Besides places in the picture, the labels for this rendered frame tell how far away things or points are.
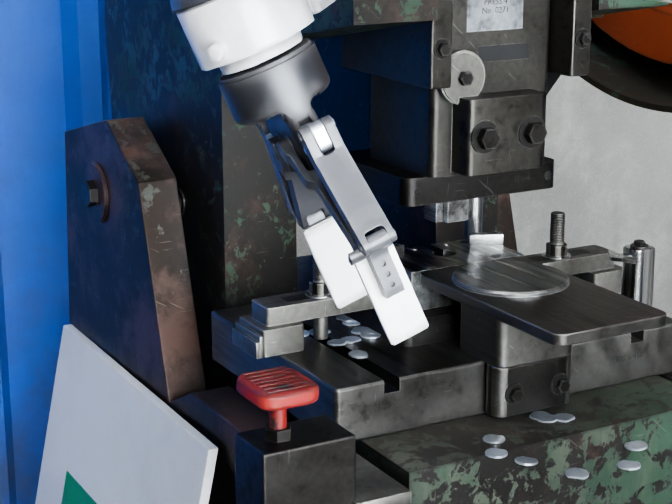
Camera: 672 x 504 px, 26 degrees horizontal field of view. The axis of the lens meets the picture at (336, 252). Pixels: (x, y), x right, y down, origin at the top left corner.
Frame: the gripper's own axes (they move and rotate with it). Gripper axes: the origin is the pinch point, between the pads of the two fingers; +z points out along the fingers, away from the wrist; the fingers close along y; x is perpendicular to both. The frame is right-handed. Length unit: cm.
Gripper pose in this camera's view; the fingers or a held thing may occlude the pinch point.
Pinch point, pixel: (374, 303)
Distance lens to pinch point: 109.2
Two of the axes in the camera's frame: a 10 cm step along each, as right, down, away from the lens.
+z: 4.0, 8.8, 2.6
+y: 2.8, 1.5, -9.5
